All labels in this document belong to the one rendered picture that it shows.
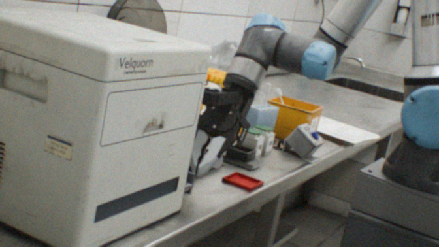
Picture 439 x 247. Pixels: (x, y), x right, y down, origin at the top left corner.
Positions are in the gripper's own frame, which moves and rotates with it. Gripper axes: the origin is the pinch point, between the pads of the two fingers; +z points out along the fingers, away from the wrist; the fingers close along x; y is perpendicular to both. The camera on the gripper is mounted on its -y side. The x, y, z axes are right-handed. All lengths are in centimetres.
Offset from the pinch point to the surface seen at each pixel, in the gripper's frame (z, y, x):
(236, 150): -11.2, 21.9, 3.6
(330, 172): -74, 266, 45
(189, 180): 3.5, -5.9, -2.4
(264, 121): -25.6, 40.3, 7.4
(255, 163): -10.3, 24.5, -1.1
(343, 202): -61, 273, 33
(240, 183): -2.9, 13.9, -3.9
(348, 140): -37, 70, -8
